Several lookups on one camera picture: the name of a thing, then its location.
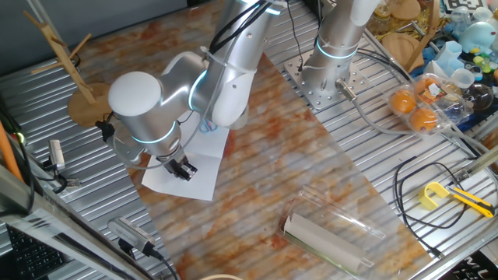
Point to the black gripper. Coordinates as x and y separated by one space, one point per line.
173 161

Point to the white paper sheet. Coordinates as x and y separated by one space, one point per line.
202 179

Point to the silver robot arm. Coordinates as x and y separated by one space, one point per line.
136 116

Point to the orange marble pattern mat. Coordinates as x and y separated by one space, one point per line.
272 163

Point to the white bowl rim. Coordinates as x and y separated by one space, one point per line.
219 277

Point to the wooden mug tree stand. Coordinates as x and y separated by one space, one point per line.
83 114

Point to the grey metal clamp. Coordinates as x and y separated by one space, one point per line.
57 153

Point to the white paper roll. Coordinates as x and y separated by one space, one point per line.
323 241

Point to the clear plastic long box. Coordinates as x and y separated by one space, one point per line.
342 218

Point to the black keyboard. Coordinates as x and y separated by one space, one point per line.
31 256

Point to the orange pole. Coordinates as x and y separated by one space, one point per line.
8 151

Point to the yellow plastic hook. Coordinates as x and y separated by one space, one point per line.
426 200

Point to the glass jar gold lid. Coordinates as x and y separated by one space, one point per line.
379 19

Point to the orange fruit with label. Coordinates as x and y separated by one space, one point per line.
422 87

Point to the clear plastic fruit box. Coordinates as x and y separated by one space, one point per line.
447 113

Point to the small round wooden disc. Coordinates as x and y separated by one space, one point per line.
406 9

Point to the curved wooden strip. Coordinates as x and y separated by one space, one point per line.
430 35

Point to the yellow utility knife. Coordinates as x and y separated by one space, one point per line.
472 202

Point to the pale blue hexagon cup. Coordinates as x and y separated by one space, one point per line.
451 52

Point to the white plastic cup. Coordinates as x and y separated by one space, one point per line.
463 78

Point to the aluminium profile bar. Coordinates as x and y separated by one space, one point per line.
482 161

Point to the clear glass ball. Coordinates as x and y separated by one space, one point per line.
480 97

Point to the black printed board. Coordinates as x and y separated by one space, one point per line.
474 268

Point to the green yellow small toy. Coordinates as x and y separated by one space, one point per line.
482 63

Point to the blue whale toy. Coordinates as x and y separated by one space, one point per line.
478 37

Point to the black white marker tag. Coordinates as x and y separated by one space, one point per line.
467 4

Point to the ribbed silver camera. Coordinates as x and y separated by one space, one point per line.
130 231

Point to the aluminium frame beam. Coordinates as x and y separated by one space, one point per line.
58 229

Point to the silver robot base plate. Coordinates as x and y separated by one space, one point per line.
327 102

